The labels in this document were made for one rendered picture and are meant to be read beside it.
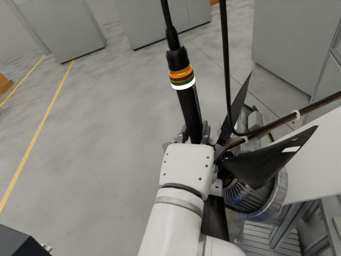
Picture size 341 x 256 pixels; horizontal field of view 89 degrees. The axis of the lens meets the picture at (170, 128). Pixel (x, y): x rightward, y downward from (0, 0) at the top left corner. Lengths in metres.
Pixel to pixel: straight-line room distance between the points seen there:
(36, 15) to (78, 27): 1.19
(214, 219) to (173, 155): 0.30
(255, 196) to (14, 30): 13.77
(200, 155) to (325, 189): 0.41
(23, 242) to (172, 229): 0.65
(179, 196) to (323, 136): 0.55
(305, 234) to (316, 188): 1.26
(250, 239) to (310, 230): 0.48
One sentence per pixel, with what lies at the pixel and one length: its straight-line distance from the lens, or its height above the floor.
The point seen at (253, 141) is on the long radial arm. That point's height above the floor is 1.10.
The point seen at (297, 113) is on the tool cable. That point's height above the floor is 1.37.
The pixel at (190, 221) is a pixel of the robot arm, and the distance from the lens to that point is 0.29.
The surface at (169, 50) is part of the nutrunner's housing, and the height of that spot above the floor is 1.66.
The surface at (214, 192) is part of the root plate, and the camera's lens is 0.64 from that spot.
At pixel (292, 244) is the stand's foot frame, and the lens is 1.79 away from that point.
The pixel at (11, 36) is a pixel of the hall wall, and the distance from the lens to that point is 14.06.
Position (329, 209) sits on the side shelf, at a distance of 1.05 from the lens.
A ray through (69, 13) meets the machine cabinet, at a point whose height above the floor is 1.32.
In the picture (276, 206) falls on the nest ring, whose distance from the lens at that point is 0.71.
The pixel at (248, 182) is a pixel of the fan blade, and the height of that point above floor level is 1.42.
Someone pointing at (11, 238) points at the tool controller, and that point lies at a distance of 0.91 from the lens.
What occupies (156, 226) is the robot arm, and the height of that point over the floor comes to 1.50.
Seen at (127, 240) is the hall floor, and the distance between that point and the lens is 2.03.
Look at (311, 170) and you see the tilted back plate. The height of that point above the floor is 1.21.
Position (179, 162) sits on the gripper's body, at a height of 1.49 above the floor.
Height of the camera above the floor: 1.77
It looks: 43 degrees down
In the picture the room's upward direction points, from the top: 21 degrees counter-clockwise
